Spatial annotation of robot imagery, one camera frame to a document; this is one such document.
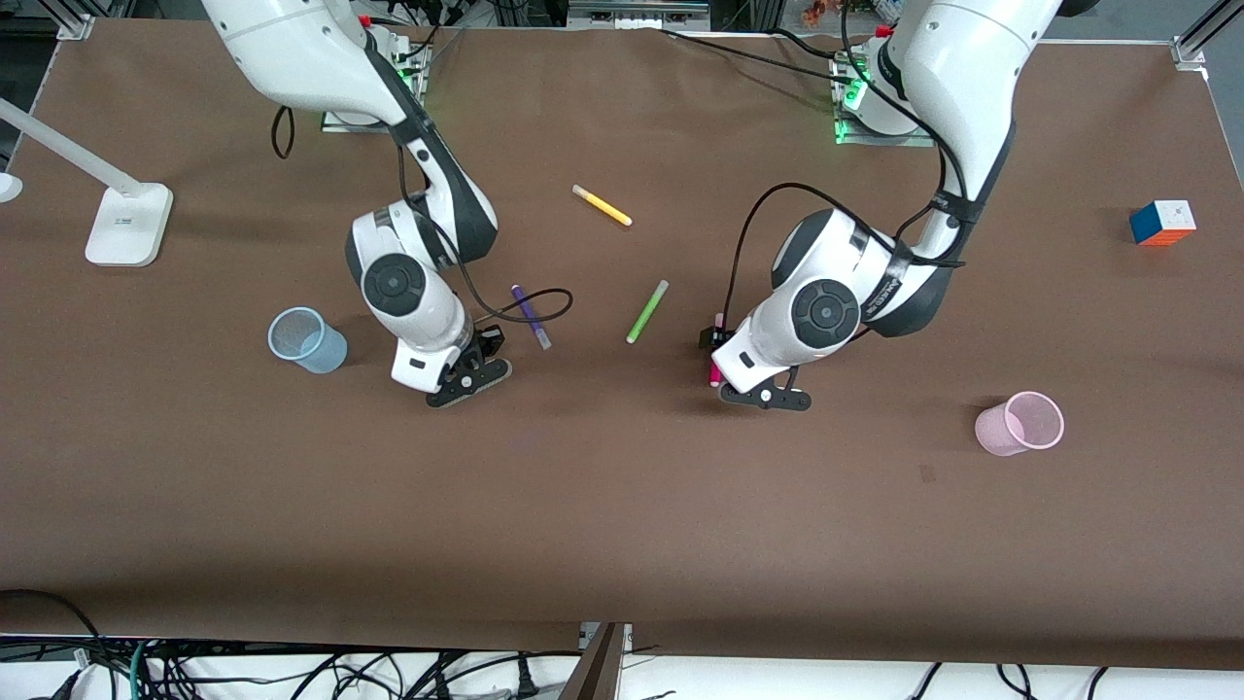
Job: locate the pink marker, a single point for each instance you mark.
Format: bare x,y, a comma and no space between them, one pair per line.
719,321

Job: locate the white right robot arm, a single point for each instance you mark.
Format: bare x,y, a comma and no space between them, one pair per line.
292,49

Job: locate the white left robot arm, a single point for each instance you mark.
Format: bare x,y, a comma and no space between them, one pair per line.
972,58

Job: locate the purple marker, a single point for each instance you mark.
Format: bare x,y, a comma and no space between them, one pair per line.
526,306

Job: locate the green marker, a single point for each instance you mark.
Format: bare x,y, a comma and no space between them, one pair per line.
646,313

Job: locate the yellow marker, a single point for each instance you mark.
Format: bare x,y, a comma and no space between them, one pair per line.
603,205

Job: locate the translucent blue plastic cup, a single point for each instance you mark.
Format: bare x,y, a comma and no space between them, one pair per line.
313,352

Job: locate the translucent pink plastic cup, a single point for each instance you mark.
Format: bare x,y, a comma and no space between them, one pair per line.
1001,433

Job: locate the grey metal box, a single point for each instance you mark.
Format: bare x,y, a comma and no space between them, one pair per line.
637,12

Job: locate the dark table leg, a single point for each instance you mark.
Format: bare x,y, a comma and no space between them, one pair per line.
595,671

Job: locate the white desk lamp stand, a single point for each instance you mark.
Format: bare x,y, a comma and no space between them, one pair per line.
126,228

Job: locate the colourful puzzle cube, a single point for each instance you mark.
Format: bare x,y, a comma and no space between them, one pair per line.
1161,224

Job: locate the white rounded object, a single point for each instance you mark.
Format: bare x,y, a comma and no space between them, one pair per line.
8,188

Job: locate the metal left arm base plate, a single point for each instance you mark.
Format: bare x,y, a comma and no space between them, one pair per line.
855,136

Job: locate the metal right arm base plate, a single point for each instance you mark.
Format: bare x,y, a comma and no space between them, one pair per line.
342,122

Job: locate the aluminium frame profile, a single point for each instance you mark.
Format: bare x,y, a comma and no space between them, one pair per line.
76,21
1193,51

